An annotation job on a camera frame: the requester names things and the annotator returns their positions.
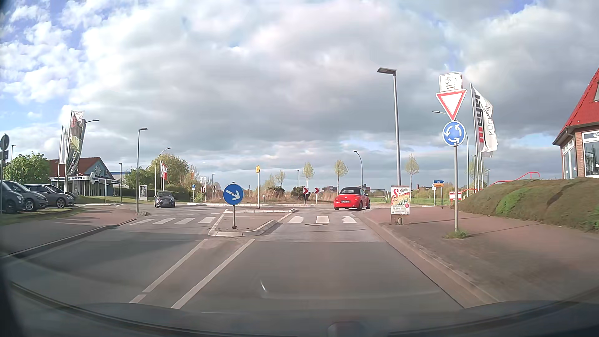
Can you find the red white chevron sign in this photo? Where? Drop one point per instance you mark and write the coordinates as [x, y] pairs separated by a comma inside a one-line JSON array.
[[317, 191], [305, 192]]

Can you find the roundabout island with bushes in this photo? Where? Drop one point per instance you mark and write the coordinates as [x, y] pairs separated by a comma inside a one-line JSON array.
[[280, 194]]

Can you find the row of young trees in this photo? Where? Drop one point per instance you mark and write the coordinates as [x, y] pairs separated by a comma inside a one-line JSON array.
[[340, 169]]

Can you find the red car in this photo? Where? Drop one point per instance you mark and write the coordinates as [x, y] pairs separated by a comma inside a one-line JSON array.
[[351, 200]]

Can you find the kerbed traffic island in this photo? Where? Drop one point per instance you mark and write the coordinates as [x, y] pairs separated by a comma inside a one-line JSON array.
[[243, 223]]

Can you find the grey asphalt road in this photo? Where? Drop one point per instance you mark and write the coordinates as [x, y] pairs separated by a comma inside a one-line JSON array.
[[299, 267]]

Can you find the green trees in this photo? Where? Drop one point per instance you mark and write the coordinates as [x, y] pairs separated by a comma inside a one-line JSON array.
[[171, 174]]

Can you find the red white flags on poles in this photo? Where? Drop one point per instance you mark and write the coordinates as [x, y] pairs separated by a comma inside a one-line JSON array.
[[163, 172]]

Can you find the road markings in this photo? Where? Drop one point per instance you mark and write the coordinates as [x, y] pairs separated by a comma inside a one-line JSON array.
[[211, 275]]

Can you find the dark small car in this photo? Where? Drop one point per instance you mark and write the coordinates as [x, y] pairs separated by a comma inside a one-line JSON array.
[[164, 200]]

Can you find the advertising display panel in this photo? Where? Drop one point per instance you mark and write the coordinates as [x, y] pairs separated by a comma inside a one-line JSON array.
[[142, 192]]

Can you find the white banner flag on pole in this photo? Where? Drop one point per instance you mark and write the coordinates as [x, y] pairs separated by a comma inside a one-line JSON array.
[[484, 122], [62, 146]]

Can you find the red brick pavement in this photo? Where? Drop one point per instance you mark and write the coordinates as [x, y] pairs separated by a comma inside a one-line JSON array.
[[56, 227], [491, 252]]

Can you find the building with blue gable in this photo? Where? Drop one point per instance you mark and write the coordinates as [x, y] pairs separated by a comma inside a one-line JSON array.
[[86, 177]]

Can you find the red railing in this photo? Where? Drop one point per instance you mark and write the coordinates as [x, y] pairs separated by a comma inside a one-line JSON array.
[[519, 178]]

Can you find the dark banner flag on pole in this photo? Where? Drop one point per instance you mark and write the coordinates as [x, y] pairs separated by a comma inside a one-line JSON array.
[[75, 143]]

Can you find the low clipped green hedge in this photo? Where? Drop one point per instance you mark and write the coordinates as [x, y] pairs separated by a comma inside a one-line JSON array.
[[538, 200]]

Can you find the grey parked car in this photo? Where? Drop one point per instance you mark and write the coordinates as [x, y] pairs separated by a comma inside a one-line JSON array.
[[27, 196], [52, 195]]

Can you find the large green tree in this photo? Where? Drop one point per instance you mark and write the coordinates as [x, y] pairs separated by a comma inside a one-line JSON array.
[[28, 168]]

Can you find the grass verge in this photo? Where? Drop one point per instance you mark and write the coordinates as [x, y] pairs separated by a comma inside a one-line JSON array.
[[28, 215]]

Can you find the red brick building red roof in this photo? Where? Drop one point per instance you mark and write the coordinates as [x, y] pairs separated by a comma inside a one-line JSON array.
[[581, 135]]

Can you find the dark parked car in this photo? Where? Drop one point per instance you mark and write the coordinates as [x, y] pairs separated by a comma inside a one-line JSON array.
[[10, 200]]

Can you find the yellow sign on post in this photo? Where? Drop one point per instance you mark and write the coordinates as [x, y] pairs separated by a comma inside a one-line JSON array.
[[258, 185]]

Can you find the blue arrow sign on post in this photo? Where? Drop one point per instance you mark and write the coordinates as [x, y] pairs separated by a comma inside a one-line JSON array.
[[233, 194]]

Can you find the tall grey lamp post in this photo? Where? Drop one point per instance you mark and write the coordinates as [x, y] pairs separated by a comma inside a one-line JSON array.
[[397, 140]]

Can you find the advertising poster on lamp post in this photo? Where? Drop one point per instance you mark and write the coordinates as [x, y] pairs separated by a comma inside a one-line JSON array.
[[400, 200]]

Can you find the blue direction sign on post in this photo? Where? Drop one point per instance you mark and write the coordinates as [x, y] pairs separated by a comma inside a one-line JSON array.
[[438, 185]]

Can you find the give way roundabout sign post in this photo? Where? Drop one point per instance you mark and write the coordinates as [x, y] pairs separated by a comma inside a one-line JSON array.
[[454, 133]]

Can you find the round sign on post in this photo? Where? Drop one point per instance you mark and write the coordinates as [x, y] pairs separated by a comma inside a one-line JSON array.
[[3, 154]]

